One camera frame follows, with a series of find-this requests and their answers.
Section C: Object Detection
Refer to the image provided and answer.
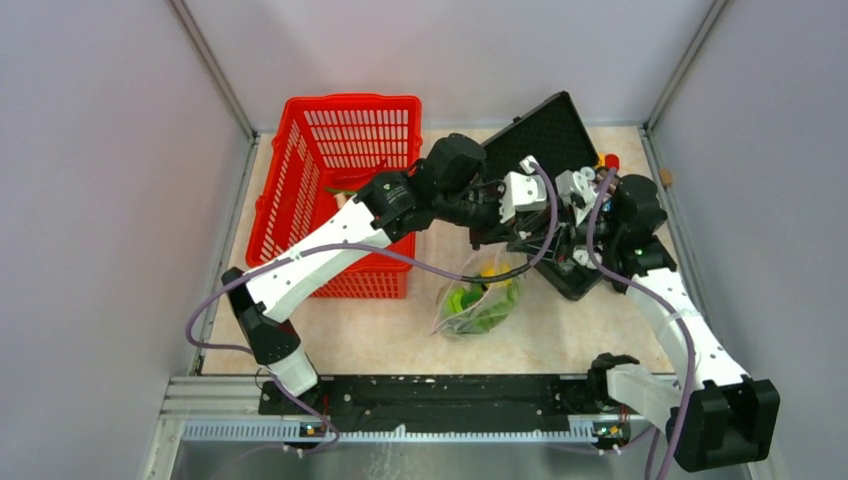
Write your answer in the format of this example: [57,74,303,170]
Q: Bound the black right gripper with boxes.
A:
[507,195,623,264]

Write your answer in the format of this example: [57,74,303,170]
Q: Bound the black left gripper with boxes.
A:
[437,177,524,252]

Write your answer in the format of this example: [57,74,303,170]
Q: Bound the yellow toy fruit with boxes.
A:
[479,261,513,288]

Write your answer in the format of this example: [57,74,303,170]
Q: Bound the green leafy vegetable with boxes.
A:
[441,292,519,336]

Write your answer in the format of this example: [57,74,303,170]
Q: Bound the clear zip top bag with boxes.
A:
[430,245,527,337]

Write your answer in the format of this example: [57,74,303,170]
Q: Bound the green lime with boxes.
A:
[445,287,483,316]

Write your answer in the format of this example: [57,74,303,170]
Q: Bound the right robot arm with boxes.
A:
[556,169,781,478]

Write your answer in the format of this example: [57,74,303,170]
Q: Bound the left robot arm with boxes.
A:
[224,133,558,414]

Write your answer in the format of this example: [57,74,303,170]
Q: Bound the red round object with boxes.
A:
[600,153,620,170]

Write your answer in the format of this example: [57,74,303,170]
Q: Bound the open black foam case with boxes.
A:
[480,90,669,303]

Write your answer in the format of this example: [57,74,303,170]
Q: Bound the red chili pepper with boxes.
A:
[330,158,388,185]

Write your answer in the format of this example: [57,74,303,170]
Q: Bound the red plastic basket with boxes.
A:
[245,93,422,268]

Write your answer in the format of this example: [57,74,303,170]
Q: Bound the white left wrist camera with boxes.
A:
[499,155,549,224]

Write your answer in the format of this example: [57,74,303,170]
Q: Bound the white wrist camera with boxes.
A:
[555,167,598,227]
[499,155,549,224]

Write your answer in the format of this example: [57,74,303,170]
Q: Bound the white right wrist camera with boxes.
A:
[555,167,598,227]

